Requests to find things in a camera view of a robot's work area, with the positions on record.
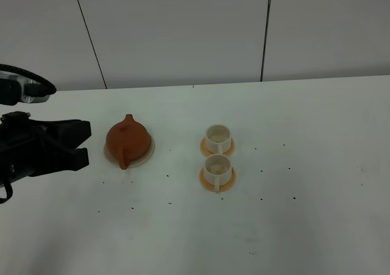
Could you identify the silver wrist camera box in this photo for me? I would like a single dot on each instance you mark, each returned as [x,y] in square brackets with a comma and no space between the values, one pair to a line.
[32,91]

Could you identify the near white teacup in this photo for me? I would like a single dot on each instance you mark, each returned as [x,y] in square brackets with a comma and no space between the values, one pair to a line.
[218,170]

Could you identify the orange cup coaster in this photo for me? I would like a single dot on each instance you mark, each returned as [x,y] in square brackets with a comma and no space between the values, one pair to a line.
[211,187]
[206,152]

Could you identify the white teacup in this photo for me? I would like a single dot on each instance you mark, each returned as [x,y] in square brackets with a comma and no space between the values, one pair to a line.
[218,170]
[218,139]

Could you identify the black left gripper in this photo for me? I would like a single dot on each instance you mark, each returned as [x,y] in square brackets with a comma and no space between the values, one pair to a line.
[23,152]

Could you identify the beige round teapot saucer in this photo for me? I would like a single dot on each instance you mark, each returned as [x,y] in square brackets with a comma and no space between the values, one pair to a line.
[135,163]

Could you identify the near orange cup coaster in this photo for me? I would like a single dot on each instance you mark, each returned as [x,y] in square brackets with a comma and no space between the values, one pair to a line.
[211,187]

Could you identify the far orange cup coaster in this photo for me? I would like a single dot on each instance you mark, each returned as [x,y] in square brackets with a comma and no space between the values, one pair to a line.
[206,152]

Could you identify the brown clay teapot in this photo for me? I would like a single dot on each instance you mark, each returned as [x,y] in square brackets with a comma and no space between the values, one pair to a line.
[127,141]

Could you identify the far white teacup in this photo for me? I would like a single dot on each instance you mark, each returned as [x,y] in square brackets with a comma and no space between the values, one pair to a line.
[218,139]

